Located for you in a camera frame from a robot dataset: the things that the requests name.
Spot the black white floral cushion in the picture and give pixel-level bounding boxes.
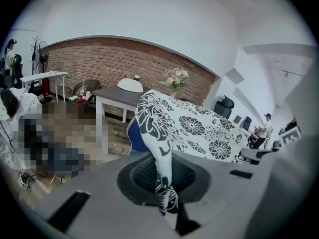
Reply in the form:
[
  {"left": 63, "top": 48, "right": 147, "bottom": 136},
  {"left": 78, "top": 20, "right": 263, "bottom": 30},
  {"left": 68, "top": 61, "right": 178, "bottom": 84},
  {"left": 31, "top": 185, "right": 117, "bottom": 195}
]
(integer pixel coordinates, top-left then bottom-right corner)
[{"left": 134, "top": 89, "right": 250, "bottom": 217}]

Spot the black standing fan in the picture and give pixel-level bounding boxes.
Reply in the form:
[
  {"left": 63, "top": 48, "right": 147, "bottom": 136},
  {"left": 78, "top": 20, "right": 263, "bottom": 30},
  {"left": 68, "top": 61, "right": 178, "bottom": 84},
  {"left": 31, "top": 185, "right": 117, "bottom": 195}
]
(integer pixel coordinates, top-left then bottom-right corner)
[{"left": 34, "top": 40, "right": 53, "bottom": 104}]

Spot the black coat rack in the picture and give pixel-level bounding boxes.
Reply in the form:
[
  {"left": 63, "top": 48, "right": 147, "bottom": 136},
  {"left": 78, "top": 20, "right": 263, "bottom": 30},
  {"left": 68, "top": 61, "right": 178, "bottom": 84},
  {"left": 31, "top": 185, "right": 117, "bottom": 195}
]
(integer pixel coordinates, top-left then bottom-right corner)
[{"left": 30, "top": 36, "right": 42, "bottom": 76}]

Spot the black white patterned block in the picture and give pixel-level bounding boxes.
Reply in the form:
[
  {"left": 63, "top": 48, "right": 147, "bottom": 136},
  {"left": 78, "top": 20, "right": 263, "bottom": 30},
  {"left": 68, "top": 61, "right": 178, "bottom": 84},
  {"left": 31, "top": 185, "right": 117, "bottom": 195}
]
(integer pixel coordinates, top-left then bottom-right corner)
[{"left": 17, "top": 173, "right": 31, "bottom": 190}]

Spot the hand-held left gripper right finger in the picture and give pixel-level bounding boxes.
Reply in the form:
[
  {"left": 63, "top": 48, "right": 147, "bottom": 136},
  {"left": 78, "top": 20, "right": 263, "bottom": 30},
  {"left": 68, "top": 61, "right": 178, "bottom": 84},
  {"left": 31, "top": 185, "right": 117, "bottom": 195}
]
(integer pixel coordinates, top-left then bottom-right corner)
[{"left": 174, "top": 202, "right": 201, "bottom": 236}]

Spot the brown wicker chair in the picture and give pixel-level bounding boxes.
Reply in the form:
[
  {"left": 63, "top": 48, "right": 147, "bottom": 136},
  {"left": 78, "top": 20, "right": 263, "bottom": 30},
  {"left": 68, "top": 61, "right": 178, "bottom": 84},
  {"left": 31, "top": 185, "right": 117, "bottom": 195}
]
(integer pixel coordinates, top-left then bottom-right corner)
[{"left": 72, "top": 79, "right": 102, "bottom": 104}]

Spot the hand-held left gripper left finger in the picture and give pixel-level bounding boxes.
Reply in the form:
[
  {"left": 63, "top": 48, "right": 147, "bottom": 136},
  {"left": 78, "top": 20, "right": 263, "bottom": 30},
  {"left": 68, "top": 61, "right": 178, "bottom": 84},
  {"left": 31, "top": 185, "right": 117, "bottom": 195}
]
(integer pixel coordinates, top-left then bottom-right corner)
[{"left": 46, "top": 189, "right": 91, "bottom": 233}]

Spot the red fire extinguisher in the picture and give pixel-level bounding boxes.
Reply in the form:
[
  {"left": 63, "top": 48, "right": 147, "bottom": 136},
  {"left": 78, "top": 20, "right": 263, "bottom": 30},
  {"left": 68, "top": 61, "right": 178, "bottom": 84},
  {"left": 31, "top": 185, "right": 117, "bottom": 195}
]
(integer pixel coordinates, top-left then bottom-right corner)
[{"left": 42, "top": 78, "right": 51, "bottom": 98}]

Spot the grey top white table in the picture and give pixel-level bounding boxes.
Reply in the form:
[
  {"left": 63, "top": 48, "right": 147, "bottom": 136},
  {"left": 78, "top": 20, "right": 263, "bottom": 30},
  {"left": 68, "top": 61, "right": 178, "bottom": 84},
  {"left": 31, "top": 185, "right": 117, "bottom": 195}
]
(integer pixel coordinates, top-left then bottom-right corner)
[{"left": 92, "top": 86, "right": 145, "bottom": 155}]

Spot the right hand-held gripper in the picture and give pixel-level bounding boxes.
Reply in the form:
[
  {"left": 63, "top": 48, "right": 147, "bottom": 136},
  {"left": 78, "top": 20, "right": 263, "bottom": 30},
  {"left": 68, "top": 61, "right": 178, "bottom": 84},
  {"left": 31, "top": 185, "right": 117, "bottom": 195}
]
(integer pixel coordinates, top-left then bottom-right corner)
[{"left": 273, "top": 127, "right": 304, "bottom": 149}]

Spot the blue chair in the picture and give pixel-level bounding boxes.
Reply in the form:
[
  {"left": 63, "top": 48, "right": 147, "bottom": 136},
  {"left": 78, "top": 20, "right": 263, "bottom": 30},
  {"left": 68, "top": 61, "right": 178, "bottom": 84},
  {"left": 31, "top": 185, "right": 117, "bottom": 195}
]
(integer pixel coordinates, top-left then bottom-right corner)
[{"left": 126, "top": 116, "right": 153, "bottom": 156}]

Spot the vase of pale flowers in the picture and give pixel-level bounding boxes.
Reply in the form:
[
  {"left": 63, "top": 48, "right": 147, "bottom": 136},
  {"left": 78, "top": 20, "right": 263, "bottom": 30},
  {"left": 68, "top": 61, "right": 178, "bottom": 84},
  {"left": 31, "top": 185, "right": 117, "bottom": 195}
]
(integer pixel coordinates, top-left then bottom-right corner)
[{"left": 161, "top": 67, "right": 190, "bottom": 99}]

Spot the white folding table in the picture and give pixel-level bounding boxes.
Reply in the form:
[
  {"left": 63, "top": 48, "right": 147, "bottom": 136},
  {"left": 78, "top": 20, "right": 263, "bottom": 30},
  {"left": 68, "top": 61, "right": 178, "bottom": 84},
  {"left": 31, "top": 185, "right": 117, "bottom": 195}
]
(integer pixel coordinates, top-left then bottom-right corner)
[{"left": 19, "top": 71, "right": 69, "bottom": 103}]

